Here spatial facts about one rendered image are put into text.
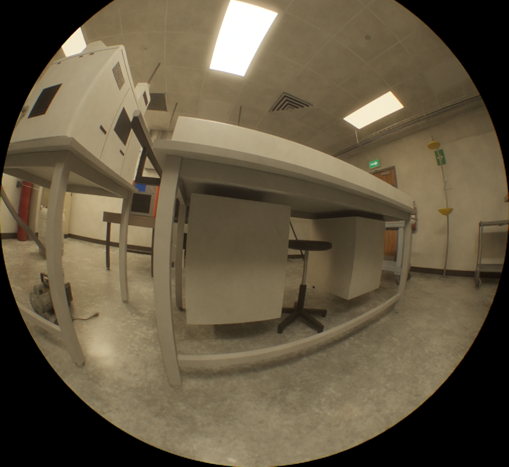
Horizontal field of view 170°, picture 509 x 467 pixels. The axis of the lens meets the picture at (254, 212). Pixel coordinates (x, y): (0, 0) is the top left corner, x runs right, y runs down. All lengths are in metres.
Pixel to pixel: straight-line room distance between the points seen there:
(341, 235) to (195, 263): 1.06
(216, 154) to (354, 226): 1.07
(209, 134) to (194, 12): 1.96
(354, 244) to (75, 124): 1.65
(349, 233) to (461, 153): 3.11
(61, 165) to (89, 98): 0.29
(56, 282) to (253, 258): 0.86
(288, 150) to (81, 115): 0.82
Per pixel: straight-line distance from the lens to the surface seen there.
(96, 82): 0.89
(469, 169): 3.83
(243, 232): 0.79
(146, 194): 2.18
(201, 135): 0.54
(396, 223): 2.61
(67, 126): 0.78
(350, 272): 1.34
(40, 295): 1.32
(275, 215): 0.86
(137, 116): 0.60
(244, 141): 0.56
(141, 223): 2.07
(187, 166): 0.54
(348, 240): 1.35
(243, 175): 0.55
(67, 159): 0.75
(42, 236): 2.94
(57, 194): 0.72
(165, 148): 0.51
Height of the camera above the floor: 0.67
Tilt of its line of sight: 6 degrees up
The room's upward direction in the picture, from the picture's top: 4 degrees clockwise
